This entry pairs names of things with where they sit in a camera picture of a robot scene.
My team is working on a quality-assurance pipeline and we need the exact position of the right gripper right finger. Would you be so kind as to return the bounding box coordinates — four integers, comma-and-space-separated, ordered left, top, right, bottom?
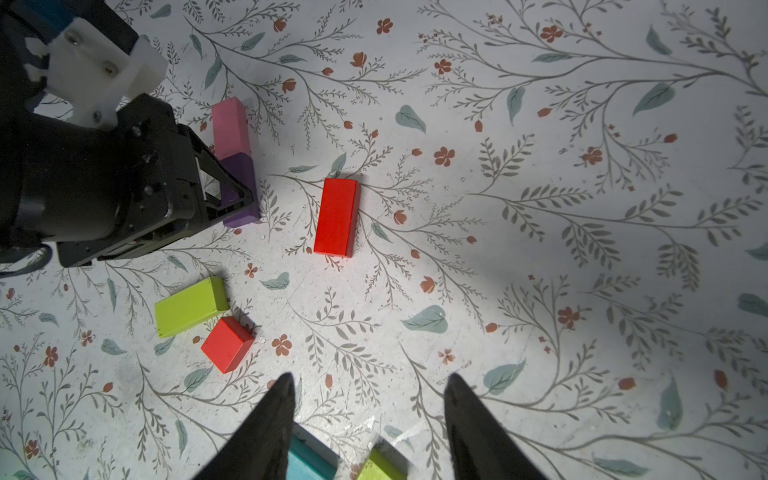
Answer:
444, 373, 546, 480

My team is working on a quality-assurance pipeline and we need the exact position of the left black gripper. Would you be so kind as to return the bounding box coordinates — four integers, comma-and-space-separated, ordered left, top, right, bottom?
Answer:
1, 1, 255, 269

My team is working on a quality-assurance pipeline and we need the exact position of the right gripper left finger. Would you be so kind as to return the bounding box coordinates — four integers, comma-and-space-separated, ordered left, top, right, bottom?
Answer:
194, 373, 295, 480

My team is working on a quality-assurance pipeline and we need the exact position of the small red cube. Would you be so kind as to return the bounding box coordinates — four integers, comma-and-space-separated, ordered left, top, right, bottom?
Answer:
201, 316, 254, 374

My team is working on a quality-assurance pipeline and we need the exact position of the pink block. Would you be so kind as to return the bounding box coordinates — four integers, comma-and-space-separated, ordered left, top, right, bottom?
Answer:
212, 97, 251, 160

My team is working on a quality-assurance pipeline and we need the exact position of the purple block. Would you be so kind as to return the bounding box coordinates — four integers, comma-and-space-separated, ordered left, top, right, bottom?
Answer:
219, 152, 262, 229

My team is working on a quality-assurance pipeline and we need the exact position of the long red block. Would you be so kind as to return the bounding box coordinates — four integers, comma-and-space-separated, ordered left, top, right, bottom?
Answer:
314, 178, 361, 258

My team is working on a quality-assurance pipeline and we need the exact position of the teal rectangular block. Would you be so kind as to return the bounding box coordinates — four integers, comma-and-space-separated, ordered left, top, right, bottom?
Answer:
286, 423, 339, 480

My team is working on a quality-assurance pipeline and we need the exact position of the lime green block centre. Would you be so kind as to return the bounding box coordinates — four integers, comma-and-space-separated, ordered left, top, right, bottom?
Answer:
357, 448, 407, 480

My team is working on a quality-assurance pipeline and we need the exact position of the lime green block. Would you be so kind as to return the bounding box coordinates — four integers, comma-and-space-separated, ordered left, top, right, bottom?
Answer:
357, 448, 407, 480
155, 277, 229, 339

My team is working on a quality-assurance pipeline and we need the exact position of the lime green block left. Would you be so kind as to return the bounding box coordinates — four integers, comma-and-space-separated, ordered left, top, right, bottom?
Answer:
155, 277, 229, 339

